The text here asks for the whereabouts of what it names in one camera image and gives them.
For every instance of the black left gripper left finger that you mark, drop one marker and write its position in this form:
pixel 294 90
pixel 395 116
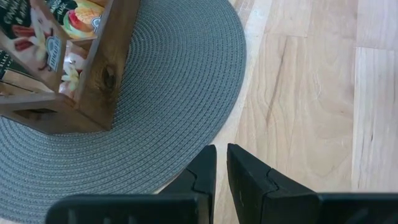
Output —
pixel 205 180

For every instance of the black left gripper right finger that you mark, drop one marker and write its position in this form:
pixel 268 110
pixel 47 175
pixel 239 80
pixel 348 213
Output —
pixel 258 193

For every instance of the brown wooden tea box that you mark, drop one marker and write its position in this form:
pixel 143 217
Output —
pixel 102 77

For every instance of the grey round woven placemat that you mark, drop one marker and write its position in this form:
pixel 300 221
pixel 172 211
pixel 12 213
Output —
pixel 155 93

